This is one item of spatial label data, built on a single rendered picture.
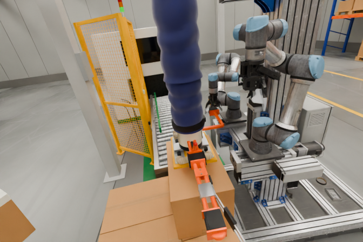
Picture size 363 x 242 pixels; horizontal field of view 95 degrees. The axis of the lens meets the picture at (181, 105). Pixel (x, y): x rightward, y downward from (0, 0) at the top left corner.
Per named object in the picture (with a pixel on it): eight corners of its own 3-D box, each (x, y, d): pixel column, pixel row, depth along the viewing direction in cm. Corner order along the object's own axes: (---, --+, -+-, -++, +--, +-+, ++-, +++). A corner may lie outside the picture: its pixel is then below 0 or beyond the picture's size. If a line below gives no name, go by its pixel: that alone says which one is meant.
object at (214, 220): (202, 217, 68) (201, 209, 66) (219, 214, 69) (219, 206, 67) (207, 241, 61) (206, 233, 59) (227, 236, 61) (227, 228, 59)
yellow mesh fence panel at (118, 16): (115, 153, 297) (69, 23, 210) (120, 149, 305) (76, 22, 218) (155, 166, 258) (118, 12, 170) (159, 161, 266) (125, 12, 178)
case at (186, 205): (172, 173, 170) (166, 141, 154) (210, 166, 173) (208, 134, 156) (178, 240, 116) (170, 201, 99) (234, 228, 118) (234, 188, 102)
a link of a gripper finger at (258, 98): (252, 112, 68) (247, 91, 70) (266, 110, 68) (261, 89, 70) (255, 111, 65) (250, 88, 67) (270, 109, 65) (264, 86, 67)
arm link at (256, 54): (259, 46, 68) (271, 47, 61) (259, 57, 70) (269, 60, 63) (241, 48, 68) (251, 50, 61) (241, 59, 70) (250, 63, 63)
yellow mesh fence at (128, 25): (149, 118, 407) (127, 22, 319) (153, 117, 408) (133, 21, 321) (150, 147, 301) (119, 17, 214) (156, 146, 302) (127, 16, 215)
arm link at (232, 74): (243, 61, 169) (237, 86, 134) (232, 61, 174) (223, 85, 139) (243, 50, 163) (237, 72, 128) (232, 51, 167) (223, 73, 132)
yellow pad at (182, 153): (170, 139, 138) (169, 134, 136) (182, 136, 139) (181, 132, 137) (173, 169, 107) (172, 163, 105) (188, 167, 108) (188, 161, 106)
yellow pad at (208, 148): (193, 135, 139) (192, 130, 137) (204, 133, 140) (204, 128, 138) (202, 164, 109) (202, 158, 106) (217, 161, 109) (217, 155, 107)
